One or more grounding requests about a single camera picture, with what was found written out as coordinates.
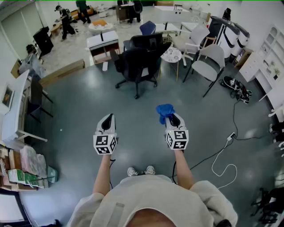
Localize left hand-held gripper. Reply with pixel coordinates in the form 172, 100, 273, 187
92, 113, 118, 156

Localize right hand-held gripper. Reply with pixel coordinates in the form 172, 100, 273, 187
165, 113, 189, 151

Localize blue cloth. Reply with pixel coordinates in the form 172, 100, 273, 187
155, 103, 176, 125

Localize black office chair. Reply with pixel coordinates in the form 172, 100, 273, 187
110, 32, 173, 100

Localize person's right forearm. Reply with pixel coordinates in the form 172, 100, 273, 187
174, 149, 196, 190

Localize person's left forearm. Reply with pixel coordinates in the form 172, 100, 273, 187
92, 154, 111, 196

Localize teal packet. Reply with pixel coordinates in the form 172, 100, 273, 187
47, 165, 58, 184

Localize person's beige sweatshirt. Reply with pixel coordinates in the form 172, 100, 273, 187
66, 174, 239, 227

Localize clear plastic wrapped bundle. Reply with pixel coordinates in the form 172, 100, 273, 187
20, 145, 47, 178

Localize black side chair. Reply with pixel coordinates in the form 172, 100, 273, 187
27, 75, 54, 124

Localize round floral side table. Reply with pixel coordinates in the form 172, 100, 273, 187
160, 46, 183, 82

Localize grey chair with black legs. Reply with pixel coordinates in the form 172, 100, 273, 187
182, 43, 226, 98

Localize green printed boxes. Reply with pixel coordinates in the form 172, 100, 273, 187
8, 168, 45, 189

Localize stack of brown boxes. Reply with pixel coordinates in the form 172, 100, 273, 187
0, 144, 23, 191

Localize white desk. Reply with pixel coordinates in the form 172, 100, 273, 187
0, 70, 48, 144

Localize white shelf cabinet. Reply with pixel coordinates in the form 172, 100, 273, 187
238, 24, 284, 100

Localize cardboard box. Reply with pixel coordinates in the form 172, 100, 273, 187
233, 47, 254, 70

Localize clear plastic sheeting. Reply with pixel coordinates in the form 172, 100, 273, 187
19, 53, 46, 78

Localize framed picture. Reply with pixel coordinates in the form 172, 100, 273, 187
1, 85, 16, 110

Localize light grey white-framed armchair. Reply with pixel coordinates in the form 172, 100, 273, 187
172, 23, 211, 68

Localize large white black machine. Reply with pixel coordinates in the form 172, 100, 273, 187
209, 16, 241, 59
230, 22, 251, 56

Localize white round pouf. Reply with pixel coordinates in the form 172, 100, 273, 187
88, 19, 114, 36

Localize navy blue plastic chair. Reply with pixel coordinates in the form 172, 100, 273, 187
139, 20, 157, 36

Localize black bags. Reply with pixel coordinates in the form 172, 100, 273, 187
250, 187, 284, 224

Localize black cabinet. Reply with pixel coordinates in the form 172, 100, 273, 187
32, 26, 54, 56

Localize white cabinet with round holes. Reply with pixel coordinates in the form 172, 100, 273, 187
154, 5, 191, 23

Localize brown wooden cabinet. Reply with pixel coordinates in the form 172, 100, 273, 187
115, 3, 136, 23

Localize orange long bench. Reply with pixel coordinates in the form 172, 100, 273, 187
71, 8, 94, 20

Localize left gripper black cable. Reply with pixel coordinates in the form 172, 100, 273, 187
109, 158, 116, 189

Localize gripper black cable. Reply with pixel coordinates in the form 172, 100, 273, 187
109, 158, 116, 189
172, 161, 178, 185

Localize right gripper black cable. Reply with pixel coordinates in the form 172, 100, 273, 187
172, 161, 178, 185

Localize black floor cable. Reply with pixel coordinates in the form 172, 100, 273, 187
232, 101, 239, 139
170, 141, 230, 179

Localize white floor cable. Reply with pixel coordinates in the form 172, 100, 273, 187
211, 139, 238, 190

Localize pile of black cabled devices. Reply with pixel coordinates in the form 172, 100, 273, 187
219, 75, 253, 105

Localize gold wire chair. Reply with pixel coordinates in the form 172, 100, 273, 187
163, 33, 176, 47

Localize wooden chair frame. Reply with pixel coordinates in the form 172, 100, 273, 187
203, 36, 217, 47

